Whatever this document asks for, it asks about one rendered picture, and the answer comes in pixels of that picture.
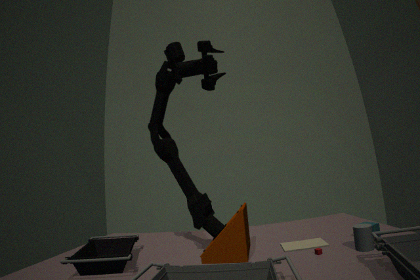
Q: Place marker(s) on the beige flat rectangular panel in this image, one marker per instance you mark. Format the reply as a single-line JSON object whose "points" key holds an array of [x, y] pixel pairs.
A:
{"points": [[303, 245]]}

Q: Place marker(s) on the small teal block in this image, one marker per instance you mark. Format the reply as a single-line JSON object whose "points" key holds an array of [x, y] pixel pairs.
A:
{"points": [[375, 226]]}

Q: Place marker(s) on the dark grey cylinder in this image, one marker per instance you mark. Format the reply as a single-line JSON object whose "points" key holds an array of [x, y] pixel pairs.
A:
{"points": [[363, 238]]}

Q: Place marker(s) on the small red block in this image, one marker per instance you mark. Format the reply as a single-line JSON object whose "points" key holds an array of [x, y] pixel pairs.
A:
{"points": [[318, 251]]}

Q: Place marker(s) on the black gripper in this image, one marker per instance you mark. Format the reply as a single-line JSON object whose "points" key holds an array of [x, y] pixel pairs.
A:
{"points": [[209, 82]]}

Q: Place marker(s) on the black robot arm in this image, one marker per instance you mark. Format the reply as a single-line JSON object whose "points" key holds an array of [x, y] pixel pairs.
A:
{"points": [[199, 204]]}

